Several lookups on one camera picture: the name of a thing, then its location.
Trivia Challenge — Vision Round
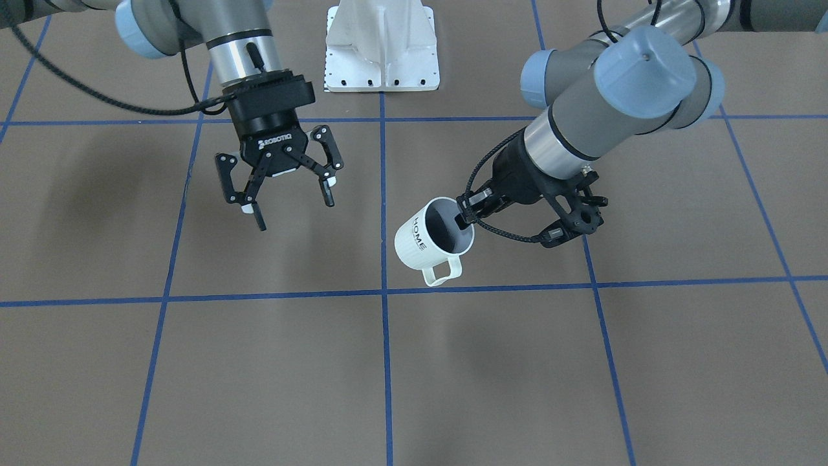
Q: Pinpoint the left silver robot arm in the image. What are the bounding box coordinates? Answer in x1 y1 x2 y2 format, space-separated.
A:
452 1 826 247

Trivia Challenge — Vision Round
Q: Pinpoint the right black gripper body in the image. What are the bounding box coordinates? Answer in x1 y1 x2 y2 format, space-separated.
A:
226 71 314 176

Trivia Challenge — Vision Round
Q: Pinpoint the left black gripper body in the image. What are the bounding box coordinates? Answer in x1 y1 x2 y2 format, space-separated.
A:
488 139 550 208

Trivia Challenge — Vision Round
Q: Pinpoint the white ribbed HOME mug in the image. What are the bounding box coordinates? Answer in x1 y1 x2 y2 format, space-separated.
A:
394 197 475 287

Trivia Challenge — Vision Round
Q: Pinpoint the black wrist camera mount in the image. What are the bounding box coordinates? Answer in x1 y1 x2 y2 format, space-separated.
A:
538 169 608 248

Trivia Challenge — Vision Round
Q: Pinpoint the brown paper table cover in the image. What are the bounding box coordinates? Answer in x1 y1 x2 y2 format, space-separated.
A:
1 1 827 465

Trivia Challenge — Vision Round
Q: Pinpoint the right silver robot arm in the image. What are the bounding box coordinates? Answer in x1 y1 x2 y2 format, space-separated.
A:
2 1 343 230

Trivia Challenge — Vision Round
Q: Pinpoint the white camera mast base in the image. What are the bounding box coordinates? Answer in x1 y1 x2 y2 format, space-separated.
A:
323 1 441 93

